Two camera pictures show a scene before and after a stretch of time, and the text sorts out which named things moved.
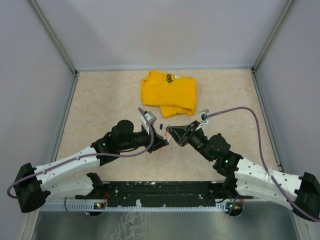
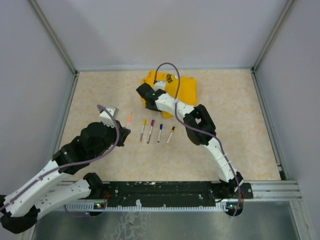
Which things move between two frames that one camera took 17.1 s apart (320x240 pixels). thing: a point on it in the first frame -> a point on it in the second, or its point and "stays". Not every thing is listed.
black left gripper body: [147, 137] -> [120, 142]
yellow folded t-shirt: [175, 95] stays
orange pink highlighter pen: [164, 137] -> [129, 120]
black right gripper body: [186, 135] -> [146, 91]
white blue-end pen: [161, 129] stays
